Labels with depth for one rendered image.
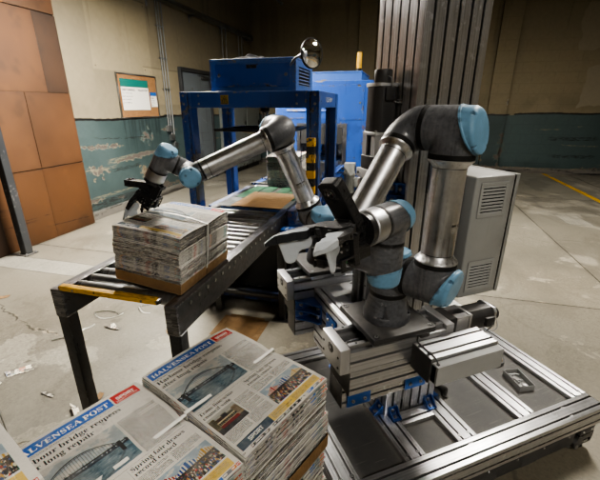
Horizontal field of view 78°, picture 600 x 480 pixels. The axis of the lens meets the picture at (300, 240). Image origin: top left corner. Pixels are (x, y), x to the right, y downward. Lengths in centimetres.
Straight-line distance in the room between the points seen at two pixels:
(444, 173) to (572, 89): 941
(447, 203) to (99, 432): 95
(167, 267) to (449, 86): 113
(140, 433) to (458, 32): 135
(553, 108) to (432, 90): 902
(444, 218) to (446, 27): 60
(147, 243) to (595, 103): 995
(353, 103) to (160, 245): 362
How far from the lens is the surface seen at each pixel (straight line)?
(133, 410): 97
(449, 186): 101
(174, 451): 86
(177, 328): 141
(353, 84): 468
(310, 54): 237
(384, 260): 81
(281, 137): 142
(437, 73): 131
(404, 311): 120
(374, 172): 97
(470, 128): 97
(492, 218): 152
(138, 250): 146
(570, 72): 1034
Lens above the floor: 146
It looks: 20 degrees down
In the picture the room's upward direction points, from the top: straight up
